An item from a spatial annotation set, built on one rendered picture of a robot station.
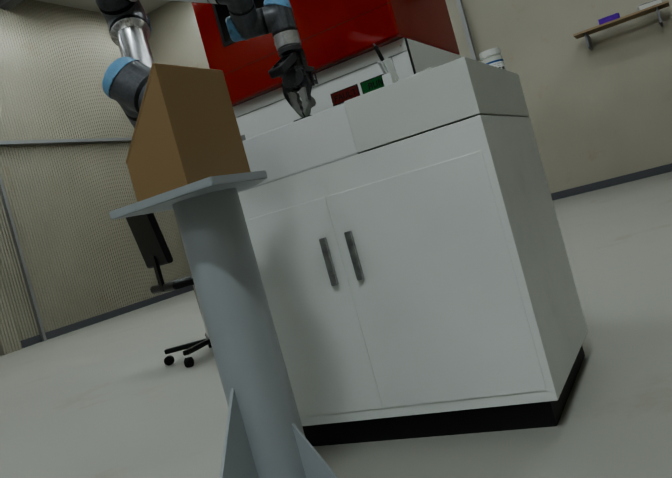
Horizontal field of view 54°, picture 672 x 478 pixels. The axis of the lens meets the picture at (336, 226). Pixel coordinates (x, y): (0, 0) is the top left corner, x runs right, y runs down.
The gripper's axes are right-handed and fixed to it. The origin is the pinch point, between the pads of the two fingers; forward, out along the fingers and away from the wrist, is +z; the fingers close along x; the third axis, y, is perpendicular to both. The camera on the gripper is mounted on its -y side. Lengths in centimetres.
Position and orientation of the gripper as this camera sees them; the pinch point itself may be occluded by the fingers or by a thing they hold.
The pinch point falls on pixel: (304, 115)
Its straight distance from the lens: 192.9
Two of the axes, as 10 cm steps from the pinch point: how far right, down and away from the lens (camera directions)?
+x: -8.5, 2.3, 4.7
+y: 4.6, -1.4, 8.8
